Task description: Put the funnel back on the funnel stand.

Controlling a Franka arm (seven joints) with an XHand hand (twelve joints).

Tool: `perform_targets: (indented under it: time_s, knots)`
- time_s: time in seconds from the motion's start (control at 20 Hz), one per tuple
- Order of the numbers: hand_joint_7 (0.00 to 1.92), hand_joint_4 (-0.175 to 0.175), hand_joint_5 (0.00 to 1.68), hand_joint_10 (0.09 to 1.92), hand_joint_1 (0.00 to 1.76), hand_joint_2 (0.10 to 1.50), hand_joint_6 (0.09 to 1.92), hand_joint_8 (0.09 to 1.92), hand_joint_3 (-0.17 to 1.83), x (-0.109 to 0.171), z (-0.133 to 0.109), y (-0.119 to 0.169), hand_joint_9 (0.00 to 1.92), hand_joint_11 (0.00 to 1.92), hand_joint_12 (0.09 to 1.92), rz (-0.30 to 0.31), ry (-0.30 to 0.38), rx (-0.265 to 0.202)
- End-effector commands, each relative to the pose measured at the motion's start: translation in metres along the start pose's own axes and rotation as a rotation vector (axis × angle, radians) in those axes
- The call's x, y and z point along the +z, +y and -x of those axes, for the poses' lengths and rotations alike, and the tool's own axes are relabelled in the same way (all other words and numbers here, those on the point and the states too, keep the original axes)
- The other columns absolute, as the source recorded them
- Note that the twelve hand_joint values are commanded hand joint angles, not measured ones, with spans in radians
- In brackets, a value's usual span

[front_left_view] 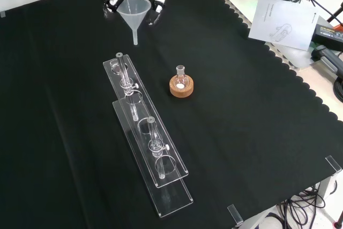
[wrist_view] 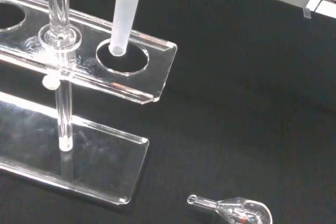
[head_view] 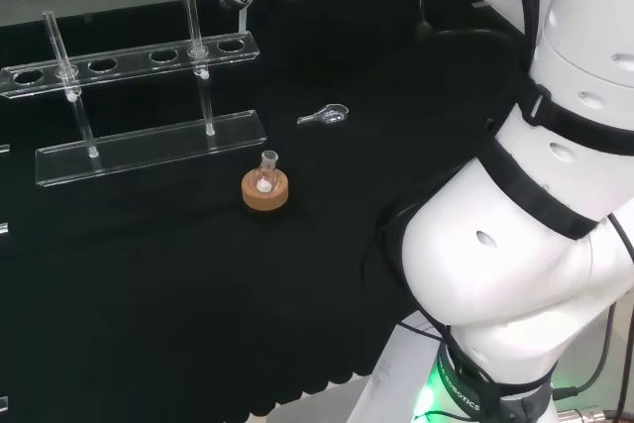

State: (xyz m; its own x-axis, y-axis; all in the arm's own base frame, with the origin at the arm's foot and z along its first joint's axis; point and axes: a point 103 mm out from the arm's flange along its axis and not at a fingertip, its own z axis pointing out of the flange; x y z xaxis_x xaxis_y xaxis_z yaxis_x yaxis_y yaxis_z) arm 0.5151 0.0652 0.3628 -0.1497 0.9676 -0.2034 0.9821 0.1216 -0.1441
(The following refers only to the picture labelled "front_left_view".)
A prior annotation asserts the black bench cloth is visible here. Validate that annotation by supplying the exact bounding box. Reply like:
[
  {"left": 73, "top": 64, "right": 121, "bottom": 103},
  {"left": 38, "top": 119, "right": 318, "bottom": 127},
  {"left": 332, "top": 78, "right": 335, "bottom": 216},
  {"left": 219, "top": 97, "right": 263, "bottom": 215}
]
[{"left": 0, "top": 0, "right": 343, "bottom": 229}]

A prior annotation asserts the grey plug block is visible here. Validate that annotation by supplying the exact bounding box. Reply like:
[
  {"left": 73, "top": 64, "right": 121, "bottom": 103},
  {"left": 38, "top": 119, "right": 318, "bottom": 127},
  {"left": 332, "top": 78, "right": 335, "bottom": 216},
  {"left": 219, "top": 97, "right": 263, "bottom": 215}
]
[{"left": 318, "top": 48, "right": 343, "bottom": 75}]

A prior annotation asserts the black power adapter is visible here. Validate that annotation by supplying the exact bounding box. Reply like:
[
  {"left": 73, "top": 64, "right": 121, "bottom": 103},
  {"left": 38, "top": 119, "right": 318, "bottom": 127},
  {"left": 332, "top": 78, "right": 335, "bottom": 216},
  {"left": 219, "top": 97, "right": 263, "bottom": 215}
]
[{"left": 311, "top": 22, "right": 343, "bottom": 51}]

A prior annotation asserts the white printed paper sheet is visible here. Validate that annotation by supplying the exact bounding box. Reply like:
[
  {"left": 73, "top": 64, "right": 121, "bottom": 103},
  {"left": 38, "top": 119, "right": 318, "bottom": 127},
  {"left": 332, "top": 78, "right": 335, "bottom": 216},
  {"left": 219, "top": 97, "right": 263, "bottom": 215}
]
[{"left": 247, "top": 0, "right": 320, "bottom": 52}]

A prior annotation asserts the coiled black cable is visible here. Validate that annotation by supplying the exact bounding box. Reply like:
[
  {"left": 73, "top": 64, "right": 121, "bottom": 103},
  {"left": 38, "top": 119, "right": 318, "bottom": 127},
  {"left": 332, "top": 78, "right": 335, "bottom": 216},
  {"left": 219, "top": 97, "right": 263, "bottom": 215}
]
[{"left": 333, "top": 78, "right": 343, "bottom": 101}]

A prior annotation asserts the cork ring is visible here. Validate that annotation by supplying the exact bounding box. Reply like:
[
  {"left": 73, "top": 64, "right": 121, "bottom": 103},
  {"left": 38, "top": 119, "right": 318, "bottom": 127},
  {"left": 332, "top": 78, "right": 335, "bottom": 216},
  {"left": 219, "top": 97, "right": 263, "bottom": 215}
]
[{"left": 169, "top": 76, "right": 195, "bottom": 99}]

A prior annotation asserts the clear plastic funnel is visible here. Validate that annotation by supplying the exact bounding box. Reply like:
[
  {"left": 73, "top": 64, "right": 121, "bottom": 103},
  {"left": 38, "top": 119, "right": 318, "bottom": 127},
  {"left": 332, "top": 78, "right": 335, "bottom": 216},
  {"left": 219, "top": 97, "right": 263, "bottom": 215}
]
[{"left": 116, "top": 0, "right": 152, "bottom": 46}]

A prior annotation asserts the clear cloth clamp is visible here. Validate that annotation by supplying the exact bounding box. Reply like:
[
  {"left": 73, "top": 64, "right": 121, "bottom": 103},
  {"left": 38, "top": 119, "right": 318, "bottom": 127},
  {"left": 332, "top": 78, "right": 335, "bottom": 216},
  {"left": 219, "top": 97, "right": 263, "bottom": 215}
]
[
  {"left": 324, "top": 155, "right": 343, "bottom": 173},
  {"left": 227, "top": 204, "right": 244, "bottom": 226}
]

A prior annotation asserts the small round-bottom glass flask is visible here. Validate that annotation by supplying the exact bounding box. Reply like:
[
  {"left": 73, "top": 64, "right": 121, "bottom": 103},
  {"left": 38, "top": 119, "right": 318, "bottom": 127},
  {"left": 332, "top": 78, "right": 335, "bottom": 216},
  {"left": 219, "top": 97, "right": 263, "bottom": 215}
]
[{"left": 173, "top": 64, "right": 189, "bottom": 91}]

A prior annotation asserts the clear acrylic funnel stand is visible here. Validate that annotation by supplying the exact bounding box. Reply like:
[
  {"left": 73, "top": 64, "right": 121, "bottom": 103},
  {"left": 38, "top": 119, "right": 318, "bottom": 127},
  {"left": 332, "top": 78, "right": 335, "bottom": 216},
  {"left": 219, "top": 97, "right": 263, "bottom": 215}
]
[{"left": 102, "top": 53, "right": 194, "bottom": 219}]

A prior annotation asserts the black tripod leg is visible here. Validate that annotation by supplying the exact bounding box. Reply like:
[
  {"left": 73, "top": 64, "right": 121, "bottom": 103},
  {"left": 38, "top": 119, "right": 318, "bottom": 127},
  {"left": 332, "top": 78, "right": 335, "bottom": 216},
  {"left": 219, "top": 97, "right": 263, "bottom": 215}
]
[{"left": 326, "top": 0, "right": 343, "bottom": 24}]

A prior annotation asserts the black cable bundle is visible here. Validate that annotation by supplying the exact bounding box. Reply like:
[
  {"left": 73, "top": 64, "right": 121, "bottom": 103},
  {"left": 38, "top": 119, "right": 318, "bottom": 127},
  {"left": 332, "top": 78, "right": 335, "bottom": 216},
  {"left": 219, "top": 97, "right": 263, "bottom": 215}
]
[{"left": 277, "top": 184, "right": 343, "bottom": 229}]

